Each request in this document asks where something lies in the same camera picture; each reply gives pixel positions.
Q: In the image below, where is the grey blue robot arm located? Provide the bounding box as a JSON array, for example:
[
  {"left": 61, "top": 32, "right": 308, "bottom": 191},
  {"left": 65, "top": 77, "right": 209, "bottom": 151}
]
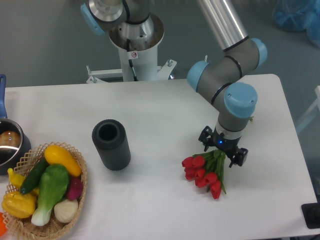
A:
[{"left": 80, "top": 0, "right": 268, "bottom": 166}]

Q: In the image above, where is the green cucumber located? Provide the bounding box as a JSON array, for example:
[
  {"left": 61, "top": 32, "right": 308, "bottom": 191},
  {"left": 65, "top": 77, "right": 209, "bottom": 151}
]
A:
[{"left": 19, "top": 157, "right": 49, "bottom": 195}]

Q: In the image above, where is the green bok choy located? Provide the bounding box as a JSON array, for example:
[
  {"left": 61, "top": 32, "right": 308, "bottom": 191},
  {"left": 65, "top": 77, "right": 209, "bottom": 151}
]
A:
[{"left": 31, "top": 164, "right": 69, "bottom": 227}]

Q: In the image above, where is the red tulip bouquet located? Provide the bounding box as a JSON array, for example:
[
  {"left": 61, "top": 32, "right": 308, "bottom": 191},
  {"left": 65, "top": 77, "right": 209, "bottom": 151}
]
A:
[{"left": 181, "top": 146, "right": 228, "bottom": 200}]

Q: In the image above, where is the orange fruit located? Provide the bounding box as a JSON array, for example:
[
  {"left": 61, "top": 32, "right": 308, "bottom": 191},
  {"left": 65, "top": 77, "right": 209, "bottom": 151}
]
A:
[{"left": 0, "top": 212, "right": 8, "bottom": 237}]

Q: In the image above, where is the black device at edge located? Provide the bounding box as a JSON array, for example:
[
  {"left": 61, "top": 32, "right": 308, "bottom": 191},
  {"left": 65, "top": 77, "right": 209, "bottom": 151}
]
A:
[{"left": 301, "top": 202, "right": 320, "bottom": 229}]

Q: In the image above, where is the yellow bell pepper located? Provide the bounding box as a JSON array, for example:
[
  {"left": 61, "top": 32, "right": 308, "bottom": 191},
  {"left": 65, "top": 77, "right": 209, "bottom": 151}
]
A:
[{"left": 1, "top": 191, "right": 37, "bottom": 219}]

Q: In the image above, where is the blue plastic bag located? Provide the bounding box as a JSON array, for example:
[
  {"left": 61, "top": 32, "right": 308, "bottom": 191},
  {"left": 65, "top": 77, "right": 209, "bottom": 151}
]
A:
[{"left": 272, "top": 0, "right": 320, "bottom": 47}]

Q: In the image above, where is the small yellow gourd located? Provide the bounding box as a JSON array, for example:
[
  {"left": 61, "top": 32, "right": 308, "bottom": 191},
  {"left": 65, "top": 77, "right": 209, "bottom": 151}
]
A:
[{"left": 7, "top": 168, "right": 39, "bottom": 196}]

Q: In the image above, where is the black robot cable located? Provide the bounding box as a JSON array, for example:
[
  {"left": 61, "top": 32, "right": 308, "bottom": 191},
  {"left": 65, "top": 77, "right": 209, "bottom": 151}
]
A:
[{"left": 125, "top": 38, "right": 139, "bottom": 82}]

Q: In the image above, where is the yellow squash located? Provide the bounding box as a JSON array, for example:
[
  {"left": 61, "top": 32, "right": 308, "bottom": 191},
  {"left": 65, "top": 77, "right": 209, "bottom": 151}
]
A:
[{"left": 44, "top": 144, "right": 82, "bottom": 177}]

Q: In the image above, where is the white frame at right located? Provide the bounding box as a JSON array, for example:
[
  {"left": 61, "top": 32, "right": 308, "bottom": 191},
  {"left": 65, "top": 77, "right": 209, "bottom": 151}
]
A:
[{"left": 295, "top": 85, "right": 320, "bottom": 135}]

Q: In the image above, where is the purple radish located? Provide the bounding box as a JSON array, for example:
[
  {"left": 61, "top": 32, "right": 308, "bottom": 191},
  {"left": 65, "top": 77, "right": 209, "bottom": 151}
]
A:
[{"left": 66, "top": 177, "right": 84, "bottom": 201}]

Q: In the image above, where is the dark grey ribbed vase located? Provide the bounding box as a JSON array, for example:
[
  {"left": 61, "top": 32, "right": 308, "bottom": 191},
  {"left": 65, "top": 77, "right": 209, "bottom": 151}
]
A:
[{"left": 91, "top": 119, "right": 131, "bottom": 171}]

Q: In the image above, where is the white garlic bulb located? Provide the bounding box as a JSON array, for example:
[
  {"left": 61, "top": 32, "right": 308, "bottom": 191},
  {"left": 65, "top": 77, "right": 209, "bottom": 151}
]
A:
[{"left": 54, "top": 199, "right": 78, "bottom": 224}]

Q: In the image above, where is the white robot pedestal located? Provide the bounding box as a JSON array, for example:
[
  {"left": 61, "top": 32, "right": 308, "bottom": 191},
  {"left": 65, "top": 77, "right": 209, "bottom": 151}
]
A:
[{"left": 86, "top": 13, "right": 177, "bottom": 83}]

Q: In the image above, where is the blue handled saucepan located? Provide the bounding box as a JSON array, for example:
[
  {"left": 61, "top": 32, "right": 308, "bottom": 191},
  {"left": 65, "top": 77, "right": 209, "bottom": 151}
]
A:
[{"left": 0, "top": 74, "right": 31, "bottom": 176}]

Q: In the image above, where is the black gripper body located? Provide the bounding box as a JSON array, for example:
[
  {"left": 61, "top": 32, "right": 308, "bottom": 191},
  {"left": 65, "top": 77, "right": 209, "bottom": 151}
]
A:
[{"left": 209, "top": 128, "right": 241, "bottom": 158}]

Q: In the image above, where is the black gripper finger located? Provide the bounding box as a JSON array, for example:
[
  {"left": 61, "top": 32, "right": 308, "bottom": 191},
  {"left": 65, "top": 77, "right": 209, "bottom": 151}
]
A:
[
  {"left": 226, "top": 147, "right": 249, "bottom": 168},
  {"left": 198, "top": 126, "right": 215, "bottom": 152}
]

